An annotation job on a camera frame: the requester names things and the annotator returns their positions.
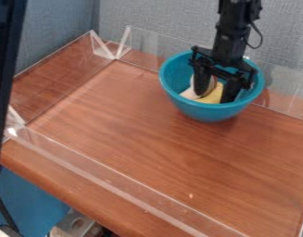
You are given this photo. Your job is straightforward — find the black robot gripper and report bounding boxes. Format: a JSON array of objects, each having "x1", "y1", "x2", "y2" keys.
[{"x1": 190, "y1": 0, "x2": 262, "y2": 104}]

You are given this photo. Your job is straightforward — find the yellow toy banana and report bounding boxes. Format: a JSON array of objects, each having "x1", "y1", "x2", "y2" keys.
[{"x1": 196, "y1": 82, "x2": 224, "y2": 104}]

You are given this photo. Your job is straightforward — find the blue plastic bowl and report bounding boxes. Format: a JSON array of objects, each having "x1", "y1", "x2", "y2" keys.
[{"x1": 159, "y1": 50, "x2": 264, "y2": 122}]

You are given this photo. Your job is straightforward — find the white red toy mushroom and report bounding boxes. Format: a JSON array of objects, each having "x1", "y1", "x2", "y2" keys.
[{"x1": 179, "y1": 76, "x2": 216, "y2": 100}]

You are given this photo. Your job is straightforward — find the clear acrylic table barrier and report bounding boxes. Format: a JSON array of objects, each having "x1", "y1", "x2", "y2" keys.
[{"x1": 1, "y1": 27, "x2": 303, "y2": 237}]

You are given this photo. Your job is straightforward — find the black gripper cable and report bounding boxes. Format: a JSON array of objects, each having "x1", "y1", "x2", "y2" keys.
[{"x1": 242, "y1": 12, "x2": 264, "y2": 50}]

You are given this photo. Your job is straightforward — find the grey metal bracket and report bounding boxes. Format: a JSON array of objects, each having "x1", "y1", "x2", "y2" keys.
[{"x1": 48, "y1": 210, "x2": 103, "y2": 237}]

